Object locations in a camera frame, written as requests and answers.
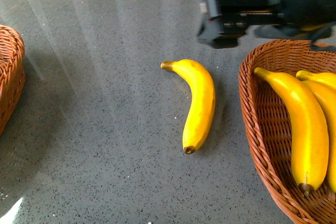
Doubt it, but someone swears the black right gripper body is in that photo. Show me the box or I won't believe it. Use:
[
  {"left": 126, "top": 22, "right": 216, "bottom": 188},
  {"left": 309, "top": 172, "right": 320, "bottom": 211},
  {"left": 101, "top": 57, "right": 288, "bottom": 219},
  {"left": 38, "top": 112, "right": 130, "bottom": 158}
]
[{"left": 197, "top": 0, "right": 335, "bottom": 49}]

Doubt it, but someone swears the banana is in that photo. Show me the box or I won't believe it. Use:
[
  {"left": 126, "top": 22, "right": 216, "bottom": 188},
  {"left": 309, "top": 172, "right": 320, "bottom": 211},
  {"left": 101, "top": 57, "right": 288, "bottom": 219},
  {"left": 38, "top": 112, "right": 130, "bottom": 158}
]
[
  {"left": 302, "top": 80, "right": 335, "bottom": 193},
  {"left": 296, "top": 70, "right": 336, "bottom": 90},
  {"left": 254, "top": 67, "right": 329, "bottom": 196},
  {"left": 161, "top": 59, "right": 216, "bottom": 154}
]

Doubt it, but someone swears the right wicker basket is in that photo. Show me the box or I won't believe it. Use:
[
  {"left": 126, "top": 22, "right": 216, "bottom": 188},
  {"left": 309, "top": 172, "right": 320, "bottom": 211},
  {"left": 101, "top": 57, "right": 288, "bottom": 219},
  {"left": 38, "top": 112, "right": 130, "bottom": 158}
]
[{"left": 238, "top": 40, "right": 335, "bottom": 223}]

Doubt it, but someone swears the wicker basket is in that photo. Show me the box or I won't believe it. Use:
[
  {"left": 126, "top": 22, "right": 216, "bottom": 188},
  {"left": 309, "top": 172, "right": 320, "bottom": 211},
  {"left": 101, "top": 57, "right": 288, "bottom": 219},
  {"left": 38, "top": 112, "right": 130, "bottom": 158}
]
[
  {"left": 1, "top": 25, "right": 26, "bottom": 132},
  {"left": 238, "top": 40, "right": 335, "bottom": 223}
]

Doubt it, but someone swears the left wicker basket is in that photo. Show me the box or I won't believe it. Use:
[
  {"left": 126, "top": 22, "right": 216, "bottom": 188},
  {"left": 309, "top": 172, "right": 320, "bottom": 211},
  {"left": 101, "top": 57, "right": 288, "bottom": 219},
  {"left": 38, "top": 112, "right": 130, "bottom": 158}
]
[{"left": 1, "top": 25, "right": 26, "bottom": 132}]

